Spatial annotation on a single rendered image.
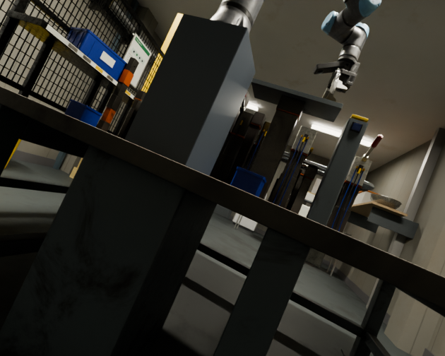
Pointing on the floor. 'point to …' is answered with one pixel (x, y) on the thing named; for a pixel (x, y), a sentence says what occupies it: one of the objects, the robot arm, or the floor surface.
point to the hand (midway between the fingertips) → (323, 102)
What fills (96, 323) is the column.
